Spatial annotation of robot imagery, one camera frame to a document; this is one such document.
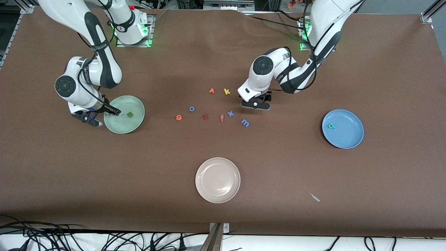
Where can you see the blue foam letter m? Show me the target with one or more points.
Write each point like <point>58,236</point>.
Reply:
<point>245,122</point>

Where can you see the grey metal frame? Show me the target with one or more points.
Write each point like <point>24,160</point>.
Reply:
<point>226,5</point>

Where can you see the teal foam letter b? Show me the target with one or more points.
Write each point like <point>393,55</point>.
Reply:
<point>331,126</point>

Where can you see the grey metal beam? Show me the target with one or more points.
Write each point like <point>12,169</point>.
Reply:
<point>213,240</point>

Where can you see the aluminium profile rail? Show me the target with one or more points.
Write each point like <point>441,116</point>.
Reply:
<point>427,16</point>
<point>26,9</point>

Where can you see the small white paper scrap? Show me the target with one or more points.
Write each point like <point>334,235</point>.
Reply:
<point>314,197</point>

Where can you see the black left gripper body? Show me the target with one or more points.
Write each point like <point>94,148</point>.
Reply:
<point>267,97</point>

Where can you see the green plate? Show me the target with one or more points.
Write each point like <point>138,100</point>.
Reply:
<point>132,125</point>

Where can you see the small metal bracket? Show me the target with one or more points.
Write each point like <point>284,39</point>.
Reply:
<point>226,228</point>

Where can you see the green foam letter u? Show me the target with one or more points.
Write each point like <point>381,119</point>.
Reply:
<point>130,115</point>

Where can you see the beige plate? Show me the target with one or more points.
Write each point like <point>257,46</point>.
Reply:
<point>217,180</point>

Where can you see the blue plate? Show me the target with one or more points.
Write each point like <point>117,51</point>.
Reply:
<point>346,134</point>

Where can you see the orange artificial flowers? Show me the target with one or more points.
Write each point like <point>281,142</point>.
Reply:
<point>292,4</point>

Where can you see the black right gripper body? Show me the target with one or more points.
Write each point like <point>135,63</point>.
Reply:
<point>105,108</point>

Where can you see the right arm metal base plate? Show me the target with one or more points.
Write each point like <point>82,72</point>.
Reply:
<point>134,45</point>

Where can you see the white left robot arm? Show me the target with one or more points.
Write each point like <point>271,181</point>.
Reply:
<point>327,21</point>

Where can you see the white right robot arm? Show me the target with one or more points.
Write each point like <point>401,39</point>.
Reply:
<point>104,66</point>

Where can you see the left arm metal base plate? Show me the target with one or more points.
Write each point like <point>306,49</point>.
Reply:
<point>304,48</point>

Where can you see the brown table cover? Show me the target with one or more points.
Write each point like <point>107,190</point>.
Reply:
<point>223,52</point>

